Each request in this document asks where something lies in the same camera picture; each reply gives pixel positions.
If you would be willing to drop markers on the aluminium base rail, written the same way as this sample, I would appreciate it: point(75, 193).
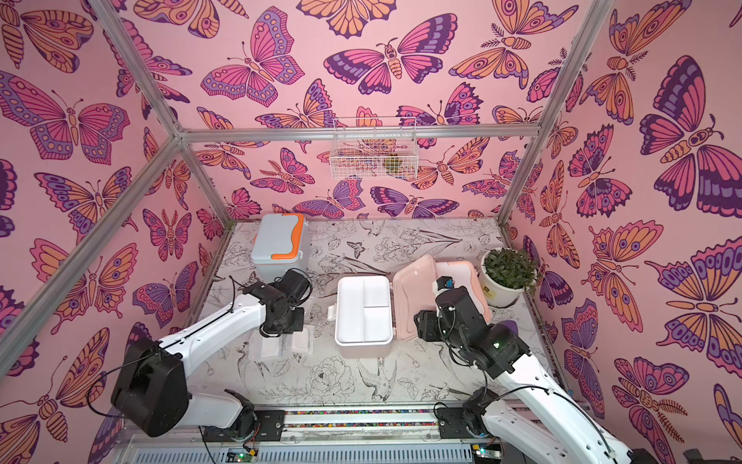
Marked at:
point(397, 433)

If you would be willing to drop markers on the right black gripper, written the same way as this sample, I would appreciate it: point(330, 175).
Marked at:
point(427, 326)

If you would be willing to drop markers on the green toy in basket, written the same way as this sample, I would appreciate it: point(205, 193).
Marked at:
point(392, 165)

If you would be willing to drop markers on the blue orange first aid box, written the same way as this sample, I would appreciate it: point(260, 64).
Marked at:
point(281, 244)

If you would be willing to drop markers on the beige pink first aid box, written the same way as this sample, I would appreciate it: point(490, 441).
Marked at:
point(372, 311)

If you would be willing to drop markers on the white wire wall basket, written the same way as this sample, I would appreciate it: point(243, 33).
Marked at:
point(359, 145)

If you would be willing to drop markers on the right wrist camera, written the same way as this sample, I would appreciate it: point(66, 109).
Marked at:
point(443, 284)

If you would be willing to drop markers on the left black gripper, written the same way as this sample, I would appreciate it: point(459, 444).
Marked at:
point(298, 328)

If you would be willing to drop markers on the white pink medicine chest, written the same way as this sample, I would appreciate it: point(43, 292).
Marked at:
point(464, 274)

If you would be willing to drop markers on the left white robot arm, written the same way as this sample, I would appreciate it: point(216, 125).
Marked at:
point(151, 389)

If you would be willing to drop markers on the potted green plant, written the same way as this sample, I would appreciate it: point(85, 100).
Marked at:
point(506, 274)

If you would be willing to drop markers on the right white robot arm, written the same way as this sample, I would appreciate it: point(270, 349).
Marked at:
point(534, 413)

